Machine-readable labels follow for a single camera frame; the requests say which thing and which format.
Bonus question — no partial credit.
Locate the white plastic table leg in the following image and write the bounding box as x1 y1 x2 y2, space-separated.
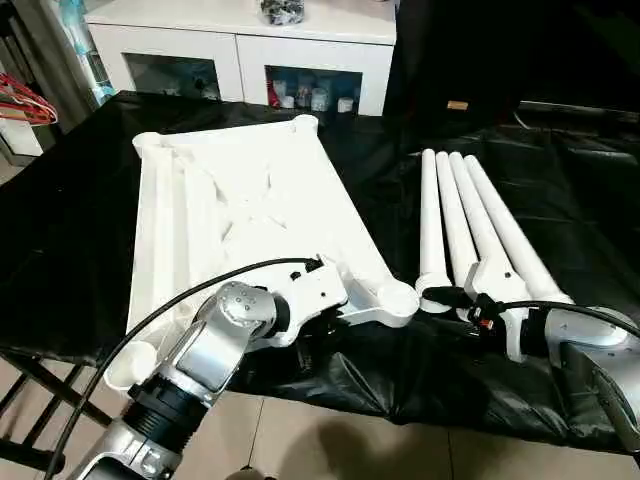
448 151 531 301
462 154 578 307
414 149 454 315
434 151 483 301

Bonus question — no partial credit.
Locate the white plastic table top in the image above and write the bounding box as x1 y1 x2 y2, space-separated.
103 115 422 393

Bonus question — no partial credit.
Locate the black robot left foot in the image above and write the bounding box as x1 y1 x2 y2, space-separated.
225 466 276 480

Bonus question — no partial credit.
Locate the large black furniture piece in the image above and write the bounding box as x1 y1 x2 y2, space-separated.
383 0 640 136

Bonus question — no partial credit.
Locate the black mat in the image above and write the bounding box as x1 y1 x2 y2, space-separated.
0 90 640 456

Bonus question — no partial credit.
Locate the white cabinet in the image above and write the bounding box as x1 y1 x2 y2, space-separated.
84 0 399 118

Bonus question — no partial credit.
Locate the dark glass bowl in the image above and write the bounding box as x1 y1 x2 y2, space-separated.
259 0 307 27

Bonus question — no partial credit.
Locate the red clothes hanger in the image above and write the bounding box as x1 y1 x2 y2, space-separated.
0 72 59 127

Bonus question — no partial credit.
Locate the pale blue translucent object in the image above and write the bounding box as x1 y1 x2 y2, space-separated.
55 0 117 104

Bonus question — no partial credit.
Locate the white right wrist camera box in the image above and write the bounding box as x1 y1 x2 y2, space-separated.
468 284 533 363

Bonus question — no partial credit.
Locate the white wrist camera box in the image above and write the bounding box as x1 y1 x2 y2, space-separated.
468 284 533 363
262 260 351 347

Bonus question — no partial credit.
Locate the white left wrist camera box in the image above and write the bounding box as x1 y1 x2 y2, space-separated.
262 260 351 347

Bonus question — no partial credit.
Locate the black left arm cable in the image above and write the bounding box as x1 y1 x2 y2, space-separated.
44 257 323 480

